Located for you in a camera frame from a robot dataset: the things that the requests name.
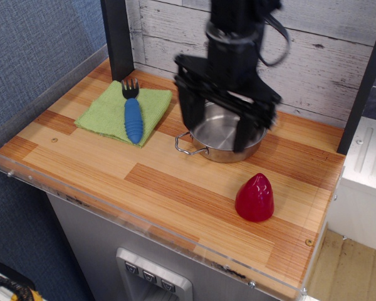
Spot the silver dispenser button panel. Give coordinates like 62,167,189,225
116,248,193,300

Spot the red toy pepper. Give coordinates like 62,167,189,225
235,173,274,223

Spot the black frame post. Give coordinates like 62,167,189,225
337,40,376,155
100,0,134,81

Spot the black right frame post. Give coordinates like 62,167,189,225
337,40,376,155

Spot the yellow tape piece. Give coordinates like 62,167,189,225
11,290,44,301

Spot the blue handled toy fork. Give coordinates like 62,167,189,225
122,78,144,144

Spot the grey toy fridge cabinet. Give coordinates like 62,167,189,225
45,191,289,301

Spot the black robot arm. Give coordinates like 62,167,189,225
175,1,281,152

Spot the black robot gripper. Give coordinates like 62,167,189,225
175,28,281,154

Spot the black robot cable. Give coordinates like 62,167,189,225
256,12,291,66

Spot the black left frame post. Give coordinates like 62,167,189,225
100,0,134,81

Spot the white toy sink unit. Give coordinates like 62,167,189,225
326,117,376,249

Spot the stainless steel pot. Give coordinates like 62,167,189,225
175,101,268,163

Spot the green folded cloth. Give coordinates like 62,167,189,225
75,81,172,148

